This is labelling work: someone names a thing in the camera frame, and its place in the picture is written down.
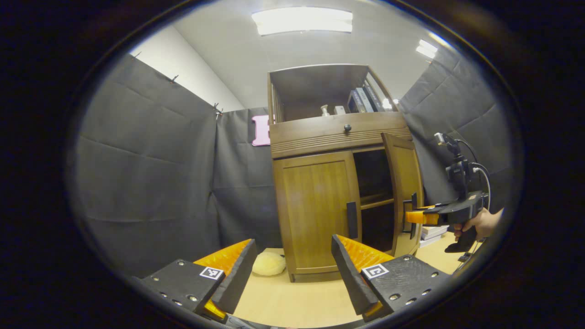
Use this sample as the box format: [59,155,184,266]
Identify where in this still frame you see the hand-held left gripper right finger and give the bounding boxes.
[331,234,453,322]

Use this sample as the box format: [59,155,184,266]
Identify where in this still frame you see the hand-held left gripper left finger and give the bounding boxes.
[133,239,257,323]

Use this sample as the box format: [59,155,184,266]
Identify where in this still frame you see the wooden cabinet door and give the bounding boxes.
[382,133,425,257]
[273,151,364,275]

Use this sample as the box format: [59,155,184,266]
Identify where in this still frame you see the wooden double-door shoe cabinet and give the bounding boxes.
[267,64,425,283]

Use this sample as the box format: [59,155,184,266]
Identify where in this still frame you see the yellow plush ball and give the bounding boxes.
[251,252,287,276]

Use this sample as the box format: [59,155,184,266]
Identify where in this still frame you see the dark grey book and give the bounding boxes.
[364,85,385,112]

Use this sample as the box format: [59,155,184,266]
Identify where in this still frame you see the light grey book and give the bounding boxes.
[356,87,375,113]

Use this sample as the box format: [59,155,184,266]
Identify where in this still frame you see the dark blue book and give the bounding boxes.
[347,90,366,113]

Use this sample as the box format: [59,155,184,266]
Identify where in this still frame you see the black backdrop cloth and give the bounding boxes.
[75,46,517,279]

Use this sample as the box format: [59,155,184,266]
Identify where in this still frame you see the small ceiling light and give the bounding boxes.
[416,39,438,59]

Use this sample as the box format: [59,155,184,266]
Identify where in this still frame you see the wooden drawer with black knob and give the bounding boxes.
[270,112,412,158]

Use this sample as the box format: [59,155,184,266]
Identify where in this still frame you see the large ceiling light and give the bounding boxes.
[251,7,353,36]

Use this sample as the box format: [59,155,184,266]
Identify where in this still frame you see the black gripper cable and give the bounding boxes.
[457,139,492,275]

